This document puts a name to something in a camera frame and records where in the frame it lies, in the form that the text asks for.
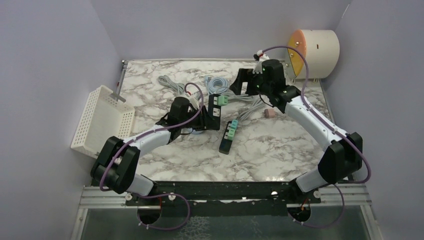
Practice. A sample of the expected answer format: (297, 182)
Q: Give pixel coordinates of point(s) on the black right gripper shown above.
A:
(245, 76)

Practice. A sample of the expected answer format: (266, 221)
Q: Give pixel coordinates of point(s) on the teal cube plug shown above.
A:
(234, 124)

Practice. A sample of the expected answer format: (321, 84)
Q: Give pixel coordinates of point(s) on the green cube plug pair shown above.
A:
(222, 100)

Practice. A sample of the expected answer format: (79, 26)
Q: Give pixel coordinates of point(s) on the round light blue power socket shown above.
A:
(196, 132)

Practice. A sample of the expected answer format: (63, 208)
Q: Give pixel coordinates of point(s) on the white perforated plastic basket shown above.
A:
(105, 115)

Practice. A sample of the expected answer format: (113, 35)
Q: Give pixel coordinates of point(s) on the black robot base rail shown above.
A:
(223, 199)

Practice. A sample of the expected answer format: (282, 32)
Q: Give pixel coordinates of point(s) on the pink cube plug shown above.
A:
(269, 113)

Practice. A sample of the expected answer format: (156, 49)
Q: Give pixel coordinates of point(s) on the white cylindrical drum device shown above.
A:
(320, 48)

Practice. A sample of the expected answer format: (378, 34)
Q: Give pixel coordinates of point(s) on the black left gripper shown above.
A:
(203, 120)

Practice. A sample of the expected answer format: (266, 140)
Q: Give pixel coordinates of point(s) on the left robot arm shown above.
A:
(116, 164)

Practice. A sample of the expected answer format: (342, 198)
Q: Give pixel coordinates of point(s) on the black power strip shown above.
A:
(213, 119)
(225, 145)

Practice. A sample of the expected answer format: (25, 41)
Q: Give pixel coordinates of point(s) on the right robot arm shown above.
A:
(341, 149)

